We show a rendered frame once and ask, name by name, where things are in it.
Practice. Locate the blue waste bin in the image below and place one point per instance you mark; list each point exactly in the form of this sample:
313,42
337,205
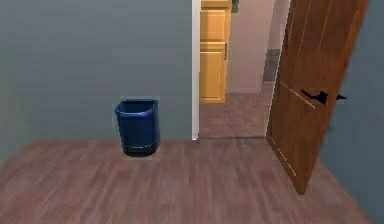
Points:
138,126

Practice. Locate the brown wooden room door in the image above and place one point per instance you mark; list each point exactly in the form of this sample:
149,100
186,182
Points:
306,66

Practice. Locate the light wooden cupboard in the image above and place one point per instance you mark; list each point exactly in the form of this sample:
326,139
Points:
213,53

